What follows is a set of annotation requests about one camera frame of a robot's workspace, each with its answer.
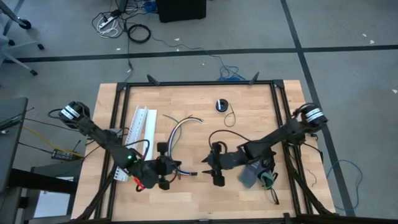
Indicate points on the small black device box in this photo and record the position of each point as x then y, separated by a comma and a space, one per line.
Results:
62, 154

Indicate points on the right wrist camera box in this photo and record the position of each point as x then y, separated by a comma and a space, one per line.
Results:
230, 161

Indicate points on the black tape wrap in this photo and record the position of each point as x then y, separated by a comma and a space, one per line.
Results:
193, 174

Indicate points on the black safety glasses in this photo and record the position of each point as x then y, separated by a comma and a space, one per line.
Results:
271, 190

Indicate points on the small black round disc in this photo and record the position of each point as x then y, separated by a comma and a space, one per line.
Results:
218, 104

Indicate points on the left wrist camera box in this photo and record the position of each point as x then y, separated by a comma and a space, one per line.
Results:
161, 166

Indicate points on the white power strip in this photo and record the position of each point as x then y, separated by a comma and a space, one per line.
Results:
104, 23

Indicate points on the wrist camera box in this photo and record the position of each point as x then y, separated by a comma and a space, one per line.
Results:
230, 161
161, 166

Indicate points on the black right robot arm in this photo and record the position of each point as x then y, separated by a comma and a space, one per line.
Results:
280, 135

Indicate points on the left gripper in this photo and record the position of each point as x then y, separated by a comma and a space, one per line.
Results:
162, 147

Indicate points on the black computer case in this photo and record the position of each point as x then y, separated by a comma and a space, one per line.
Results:
180, 11

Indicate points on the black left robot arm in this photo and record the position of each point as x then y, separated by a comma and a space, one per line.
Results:
102, 137

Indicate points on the red tag on left arm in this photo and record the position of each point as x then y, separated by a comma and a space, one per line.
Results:
139, 182

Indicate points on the white duct cover strip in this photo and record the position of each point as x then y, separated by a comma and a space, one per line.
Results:
151, 130

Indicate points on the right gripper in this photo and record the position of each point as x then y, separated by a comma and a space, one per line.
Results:
219, 180

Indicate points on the white panel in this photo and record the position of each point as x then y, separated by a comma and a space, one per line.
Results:
49, 202

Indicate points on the dark desk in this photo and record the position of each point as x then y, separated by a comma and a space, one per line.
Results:
11, 140

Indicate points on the printed grey work glove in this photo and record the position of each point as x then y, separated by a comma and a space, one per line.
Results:
248, 177

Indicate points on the black stand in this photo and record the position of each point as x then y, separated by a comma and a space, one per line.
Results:
37, 183

